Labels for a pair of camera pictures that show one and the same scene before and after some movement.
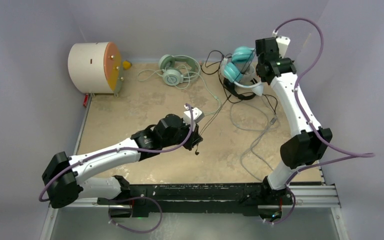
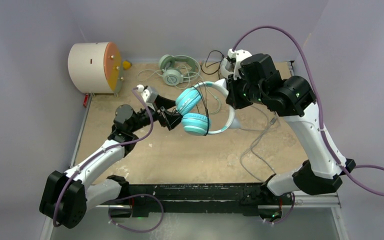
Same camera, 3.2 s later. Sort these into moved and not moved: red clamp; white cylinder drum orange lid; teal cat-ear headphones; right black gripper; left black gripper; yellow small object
Moved: right black gripper; teal cat-ear headphones; left black gripper
Not moved: white cylinder drum orange lid; red clamp; yellow small object
